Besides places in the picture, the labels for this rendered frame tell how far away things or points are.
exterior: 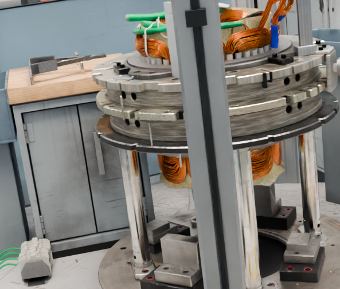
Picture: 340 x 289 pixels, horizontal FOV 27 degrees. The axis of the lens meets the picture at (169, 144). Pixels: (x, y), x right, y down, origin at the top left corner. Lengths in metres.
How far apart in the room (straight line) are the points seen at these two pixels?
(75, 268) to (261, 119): 0.43
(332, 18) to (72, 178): 2.18
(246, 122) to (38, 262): 0.42
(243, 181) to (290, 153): 0.59
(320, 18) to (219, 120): 2.76
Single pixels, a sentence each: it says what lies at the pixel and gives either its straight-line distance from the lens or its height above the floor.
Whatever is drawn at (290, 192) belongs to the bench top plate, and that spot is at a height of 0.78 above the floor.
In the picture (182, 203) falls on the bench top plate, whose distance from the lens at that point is 1.33.
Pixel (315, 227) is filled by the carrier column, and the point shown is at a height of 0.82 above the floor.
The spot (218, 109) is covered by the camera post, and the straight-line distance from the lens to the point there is 0.47.
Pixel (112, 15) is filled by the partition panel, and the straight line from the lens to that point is 3.29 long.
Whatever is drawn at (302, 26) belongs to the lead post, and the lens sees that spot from 0.91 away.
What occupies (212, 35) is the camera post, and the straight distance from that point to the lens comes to 0.46.
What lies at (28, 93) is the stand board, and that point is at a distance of 1.10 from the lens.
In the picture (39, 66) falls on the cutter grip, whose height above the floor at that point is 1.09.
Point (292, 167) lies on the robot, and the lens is 1.47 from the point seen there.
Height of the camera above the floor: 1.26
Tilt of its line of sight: 17 degrees down
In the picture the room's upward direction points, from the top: 7 degrees counter-clockwise
